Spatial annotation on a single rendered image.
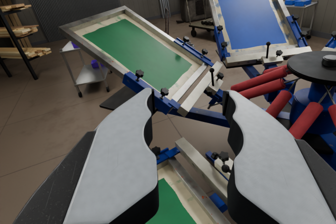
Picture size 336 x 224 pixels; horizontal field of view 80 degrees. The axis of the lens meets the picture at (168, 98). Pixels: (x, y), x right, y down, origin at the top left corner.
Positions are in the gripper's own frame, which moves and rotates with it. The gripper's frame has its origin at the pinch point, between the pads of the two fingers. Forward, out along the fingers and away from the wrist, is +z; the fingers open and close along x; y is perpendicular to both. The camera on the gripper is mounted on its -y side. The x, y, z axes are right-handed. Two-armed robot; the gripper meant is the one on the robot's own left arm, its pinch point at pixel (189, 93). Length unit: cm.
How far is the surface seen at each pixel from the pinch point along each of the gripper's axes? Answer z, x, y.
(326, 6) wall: 468, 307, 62
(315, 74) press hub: 64, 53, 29
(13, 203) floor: 93, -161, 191
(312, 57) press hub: 80, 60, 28
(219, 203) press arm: 36, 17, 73
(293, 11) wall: 540, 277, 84
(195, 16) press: 782, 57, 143
